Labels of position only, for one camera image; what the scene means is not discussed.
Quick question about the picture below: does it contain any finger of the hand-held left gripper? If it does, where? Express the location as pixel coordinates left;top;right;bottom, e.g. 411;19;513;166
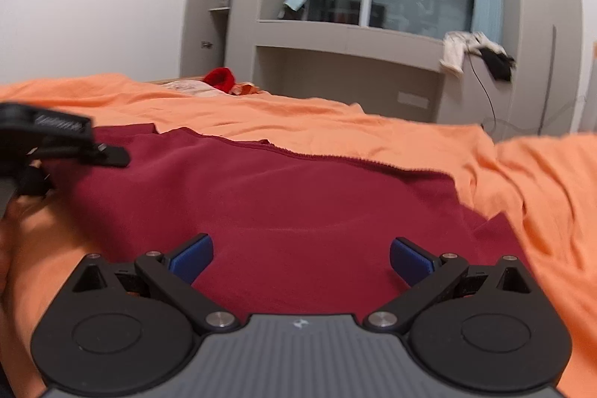
32;141;132;168

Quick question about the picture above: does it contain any grey window bench cabinet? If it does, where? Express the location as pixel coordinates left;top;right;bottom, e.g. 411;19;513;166
254;19;445;125

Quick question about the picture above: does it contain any white garment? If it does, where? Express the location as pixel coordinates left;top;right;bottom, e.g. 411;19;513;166
439;31;507;75

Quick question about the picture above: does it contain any grey wardrobe with closed doors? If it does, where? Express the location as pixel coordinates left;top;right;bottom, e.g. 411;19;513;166
503;0;589;137

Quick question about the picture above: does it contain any dark red sweater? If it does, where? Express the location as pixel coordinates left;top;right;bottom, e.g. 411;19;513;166
41;124;533;317

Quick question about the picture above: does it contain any pale patterned cloth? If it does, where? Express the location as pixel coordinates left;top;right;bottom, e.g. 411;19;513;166
157;79;221;97

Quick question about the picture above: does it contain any white wall socket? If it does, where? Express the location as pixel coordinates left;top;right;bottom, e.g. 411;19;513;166
397;91;431;110

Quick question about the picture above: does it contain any bright red cloth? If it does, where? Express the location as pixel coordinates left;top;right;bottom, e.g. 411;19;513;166
202;66;237;94

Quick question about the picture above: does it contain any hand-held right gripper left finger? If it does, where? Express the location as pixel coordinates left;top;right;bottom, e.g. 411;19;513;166
60;233;241;333

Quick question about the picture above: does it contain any orange blanket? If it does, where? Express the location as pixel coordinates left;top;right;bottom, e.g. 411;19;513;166
0;73;597;398

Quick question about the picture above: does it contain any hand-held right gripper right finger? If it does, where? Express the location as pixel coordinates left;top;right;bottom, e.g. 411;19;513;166
364;236;544;332

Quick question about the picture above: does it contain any black cable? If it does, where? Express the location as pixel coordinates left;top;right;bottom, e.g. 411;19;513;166
468;52;585;134

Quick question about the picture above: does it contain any black garment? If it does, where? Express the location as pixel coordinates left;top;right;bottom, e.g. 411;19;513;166
478;47;517;82

